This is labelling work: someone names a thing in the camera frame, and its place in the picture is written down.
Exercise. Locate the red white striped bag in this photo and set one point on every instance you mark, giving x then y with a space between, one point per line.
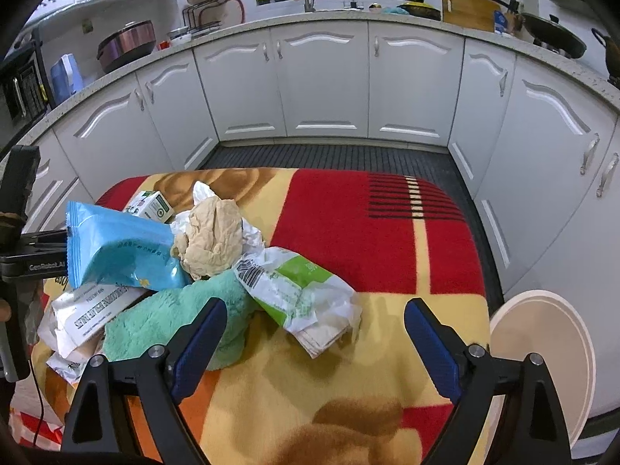
24 426

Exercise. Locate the blue snack packet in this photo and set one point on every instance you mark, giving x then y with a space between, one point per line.
116 252

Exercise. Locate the black microwave oven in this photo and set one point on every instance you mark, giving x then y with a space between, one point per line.
24 87

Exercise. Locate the dark ribbed floor mat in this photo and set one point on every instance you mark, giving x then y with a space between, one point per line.
315 155

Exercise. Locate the small green white carton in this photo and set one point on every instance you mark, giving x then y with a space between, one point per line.
155 206

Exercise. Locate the white medicine box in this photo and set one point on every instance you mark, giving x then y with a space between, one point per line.
87 315

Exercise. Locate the row of white cabinet doors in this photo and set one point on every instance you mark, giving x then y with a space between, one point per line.
319 82

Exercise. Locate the red yellow printed blanket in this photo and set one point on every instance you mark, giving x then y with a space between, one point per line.
339 232

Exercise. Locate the yellow black pan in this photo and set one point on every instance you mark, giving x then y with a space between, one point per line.
419 9

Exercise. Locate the black wok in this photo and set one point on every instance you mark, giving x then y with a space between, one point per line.
552 36

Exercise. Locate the small blue white carton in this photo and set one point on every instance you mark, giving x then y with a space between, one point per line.
501 22

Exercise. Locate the mint green towel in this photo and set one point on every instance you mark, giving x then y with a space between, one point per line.
145 324

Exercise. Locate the wooden cutting board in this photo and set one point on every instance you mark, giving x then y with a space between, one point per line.
467 9

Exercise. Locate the small steel bowl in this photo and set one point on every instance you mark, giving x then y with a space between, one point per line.
179 36

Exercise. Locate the dark red rice cooker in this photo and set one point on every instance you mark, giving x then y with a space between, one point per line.
126 46

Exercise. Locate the white round bin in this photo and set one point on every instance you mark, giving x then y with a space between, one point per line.
542 348

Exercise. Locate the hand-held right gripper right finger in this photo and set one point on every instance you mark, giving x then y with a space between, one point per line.
431 348

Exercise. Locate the brown paper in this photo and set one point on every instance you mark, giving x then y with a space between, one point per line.
213 237

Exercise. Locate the blue white bag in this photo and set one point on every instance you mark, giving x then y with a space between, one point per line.
65 77

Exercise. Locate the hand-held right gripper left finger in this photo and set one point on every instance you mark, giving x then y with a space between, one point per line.
198 344

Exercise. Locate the green white plastic bag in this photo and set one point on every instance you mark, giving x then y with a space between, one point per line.
290 276

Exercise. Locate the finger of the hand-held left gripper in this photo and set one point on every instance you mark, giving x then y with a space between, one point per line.
46 236
46 247

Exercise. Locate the white black print packet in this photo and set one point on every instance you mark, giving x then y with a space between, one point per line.
63 368

